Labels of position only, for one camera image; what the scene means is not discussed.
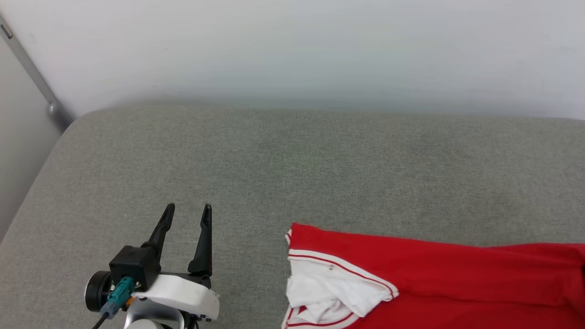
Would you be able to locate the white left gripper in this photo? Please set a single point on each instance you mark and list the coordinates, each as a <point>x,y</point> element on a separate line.
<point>183,292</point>

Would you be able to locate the red and white jersey shirt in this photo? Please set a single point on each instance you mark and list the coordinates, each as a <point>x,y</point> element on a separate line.
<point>457,283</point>

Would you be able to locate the grey fabric sofa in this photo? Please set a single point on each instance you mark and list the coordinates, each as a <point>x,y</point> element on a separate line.
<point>320,173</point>

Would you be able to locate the grey metal pole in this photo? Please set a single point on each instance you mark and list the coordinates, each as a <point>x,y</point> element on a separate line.
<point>27,68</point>

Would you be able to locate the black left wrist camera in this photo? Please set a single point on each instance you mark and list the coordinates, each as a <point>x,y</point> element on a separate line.
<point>135,265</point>

